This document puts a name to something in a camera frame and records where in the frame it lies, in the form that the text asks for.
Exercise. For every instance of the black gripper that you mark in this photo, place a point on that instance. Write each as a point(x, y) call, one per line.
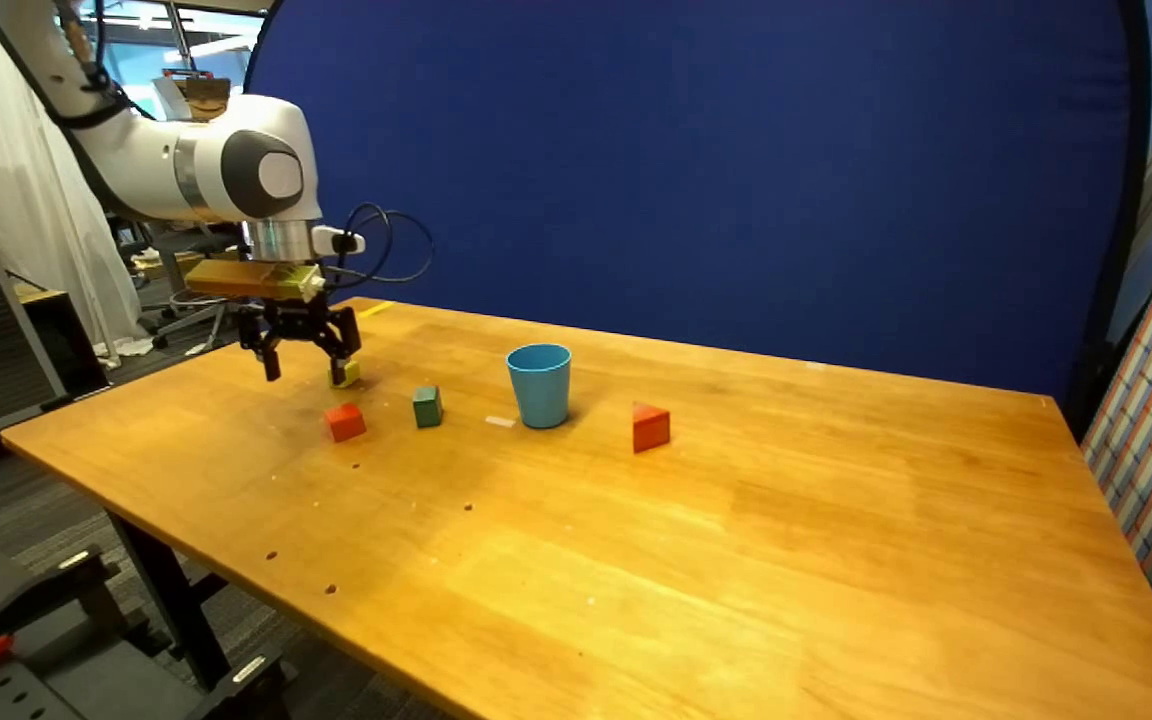
point(295, 321)

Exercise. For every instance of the yellow block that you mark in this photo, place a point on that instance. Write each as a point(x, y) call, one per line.
point(349, 373)

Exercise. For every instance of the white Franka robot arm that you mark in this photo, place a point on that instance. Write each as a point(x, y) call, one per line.
point(158, 158)

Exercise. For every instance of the red cube block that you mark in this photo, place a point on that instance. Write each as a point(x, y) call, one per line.
point(344, 421)

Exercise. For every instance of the green block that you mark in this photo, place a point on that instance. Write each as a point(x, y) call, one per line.
point(428, 408)

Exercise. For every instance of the red triangular block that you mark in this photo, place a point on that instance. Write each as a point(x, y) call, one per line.
point(650, 428)

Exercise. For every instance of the blue cup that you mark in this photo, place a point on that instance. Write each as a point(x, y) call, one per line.
point(540, 384)

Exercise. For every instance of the black table leg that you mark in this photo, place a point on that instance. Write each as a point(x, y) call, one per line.
point(178, 603)

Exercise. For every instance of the white curtain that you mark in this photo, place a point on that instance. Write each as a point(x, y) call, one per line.
point(18, 174)

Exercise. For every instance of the black floor equipment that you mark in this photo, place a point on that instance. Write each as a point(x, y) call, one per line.
point(70, 665)

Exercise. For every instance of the blue round backdrop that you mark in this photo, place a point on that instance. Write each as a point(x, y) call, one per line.
point(736, 163)

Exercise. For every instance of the tan wrist camera box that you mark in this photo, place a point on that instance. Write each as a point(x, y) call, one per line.
point(255, 282)

